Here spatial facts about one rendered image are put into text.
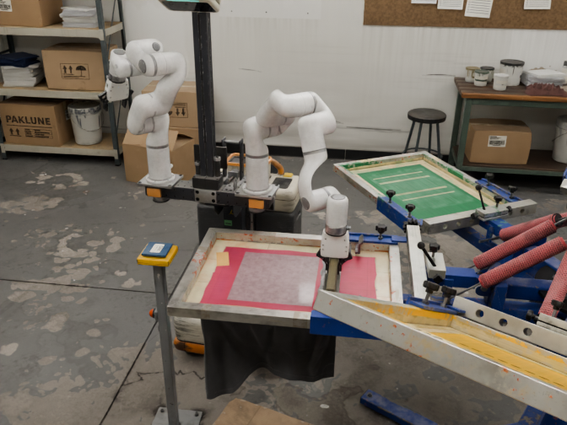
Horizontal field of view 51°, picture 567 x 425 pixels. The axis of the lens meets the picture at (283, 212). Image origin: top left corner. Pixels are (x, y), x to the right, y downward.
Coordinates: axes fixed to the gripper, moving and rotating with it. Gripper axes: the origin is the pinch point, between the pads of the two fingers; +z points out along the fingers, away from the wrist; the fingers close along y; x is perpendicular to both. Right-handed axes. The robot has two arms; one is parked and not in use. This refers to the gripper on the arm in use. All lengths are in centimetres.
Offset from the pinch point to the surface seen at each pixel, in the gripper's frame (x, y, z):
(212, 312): 29.6, 38.3, 3.1
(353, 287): 3.3, -7.9, 5.8
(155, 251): -9, 71, 5
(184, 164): -296, 148, 87
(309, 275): -2.8, 9.0, 6.0
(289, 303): 16.9, 13.9, 5.8
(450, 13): -379, -78, -39
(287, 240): -25.0, 20.3, 4.3
